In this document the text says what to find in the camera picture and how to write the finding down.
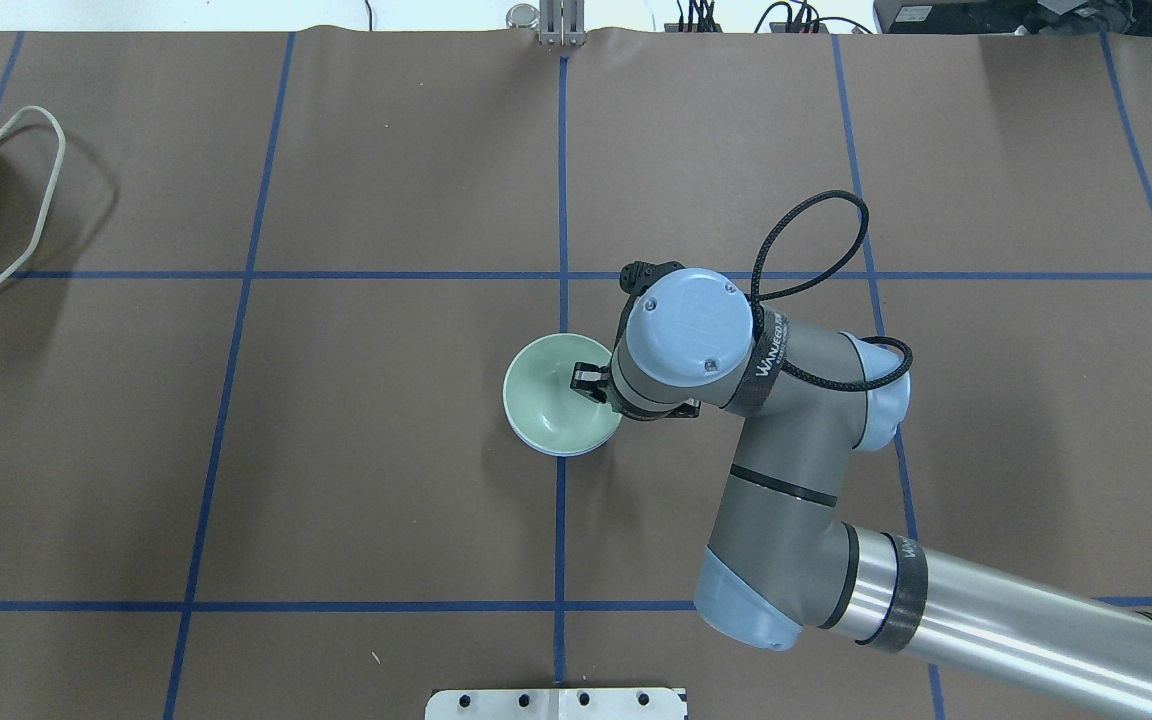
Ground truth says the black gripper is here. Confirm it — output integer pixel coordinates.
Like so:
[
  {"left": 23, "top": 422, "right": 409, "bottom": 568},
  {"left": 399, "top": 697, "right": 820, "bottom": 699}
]
[{"left": 570, "top": 260, "right": 703, "bottom": 420}]

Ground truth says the green bowl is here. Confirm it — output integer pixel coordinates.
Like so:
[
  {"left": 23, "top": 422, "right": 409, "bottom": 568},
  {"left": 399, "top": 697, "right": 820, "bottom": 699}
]
[{"left": 502, "top": 333, "right": 622, "bottom": 427}]

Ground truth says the blue bowl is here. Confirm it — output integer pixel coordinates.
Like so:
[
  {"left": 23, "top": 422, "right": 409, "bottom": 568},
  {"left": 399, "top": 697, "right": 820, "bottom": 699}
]
[{"left": 511, "top": 420, "right": 620, "bottom": 457}]

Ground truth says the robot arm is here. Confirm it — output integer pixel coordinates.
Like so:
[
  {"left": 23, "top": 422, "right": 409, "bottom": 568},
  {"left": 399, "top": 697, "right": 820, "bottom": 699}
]
[{"left": 567, "top": 262, "right": 1152, "bottom": 719}]

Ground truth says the blue tape line lengthwise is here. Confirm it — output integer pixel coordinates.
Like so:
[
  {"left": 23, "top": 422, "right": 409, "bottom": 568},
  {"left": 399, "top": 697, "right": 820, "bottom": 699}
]
[{"left": 553, "top": 55, "right": 571, "bottom": 687}]

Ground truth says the blue tape line left inner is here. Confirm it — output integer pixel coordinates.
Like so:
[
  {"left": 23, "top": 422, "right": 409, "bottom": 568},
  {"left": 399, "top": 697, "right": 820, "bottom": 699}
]
[{"left": 162, "top": 31, "right": 298, "bottom": 719}]

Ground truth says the blue tape line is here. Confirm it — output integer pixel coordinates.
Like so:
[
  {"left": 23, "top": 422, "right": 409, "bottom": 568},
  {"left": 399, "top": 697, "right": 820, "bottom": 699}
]
[
  {"left": 0, "top": 31, "right": 26, "bottom": 108},
  {"left": 829, "top": 35, "right": 947, "bottom": 719},
  {"left": 162, "top": 31, "right": 298, "bottom": 719}
]

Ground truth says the blue tape line right inner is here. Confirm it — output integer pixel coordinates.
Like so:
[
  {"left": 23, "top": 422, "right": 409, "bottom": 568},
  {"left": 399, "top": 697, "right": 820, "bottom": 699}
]
[{"left": 829, "top": 35, "right": 947, "bottom": 719}]

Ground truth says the black electronics box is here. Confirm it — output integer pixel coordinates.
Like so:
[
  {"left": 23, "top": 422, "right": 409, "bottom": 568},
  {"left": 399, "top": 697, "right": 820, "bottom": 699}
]
[{"left": 872, "top": 1, "right": 1152, "bottom": 37}]

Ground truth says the blue tape line crosswise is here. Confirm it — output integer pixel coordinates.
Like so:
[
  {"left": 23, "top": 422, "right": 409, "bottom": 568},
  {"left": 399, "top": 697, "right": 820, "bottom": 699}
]
[{"left": 12, "top": 270, "right": 1152, "bottom": 282}]

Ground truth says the blue tape line left outer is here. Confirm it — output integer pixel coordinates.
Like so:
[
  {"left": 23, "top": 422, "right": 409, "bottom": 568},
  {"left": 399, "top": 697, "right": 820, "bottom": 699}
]
[{"left": 0, "top": 31, "right": 26, "bottom": 108}]

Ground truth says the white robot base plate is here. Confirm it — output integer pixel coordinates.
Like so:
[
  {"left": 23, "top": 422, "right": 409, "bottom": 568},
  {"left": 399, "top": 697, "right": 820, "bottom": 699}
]
[{"left": 424, "top": 687, "right": 690, "bottom": 719}]

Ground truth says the metal clamp bracket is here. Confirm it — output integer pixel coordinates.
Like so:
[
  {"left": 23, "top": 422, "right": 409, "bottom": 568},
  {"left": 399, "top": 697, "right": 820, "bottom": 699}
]
[{"left": 536, "top": 0, "right": 588, "bottom": 47}]

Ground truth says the black cable bundle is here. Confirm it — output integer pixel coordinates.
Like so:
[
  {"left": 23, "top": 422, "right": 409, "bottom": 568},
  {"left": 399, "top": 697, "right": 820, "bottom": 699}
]
[{"left": 674, "top": 0, "right": 876, "bottom": 36}]

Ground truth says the white cable loop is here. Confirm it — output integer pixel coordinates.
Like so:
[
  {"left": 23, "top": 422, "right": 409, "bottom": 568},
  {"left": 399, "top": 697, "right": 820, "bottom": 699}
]
[{"left": 0, "top": 105, "right": 68, "bottom": 328}]

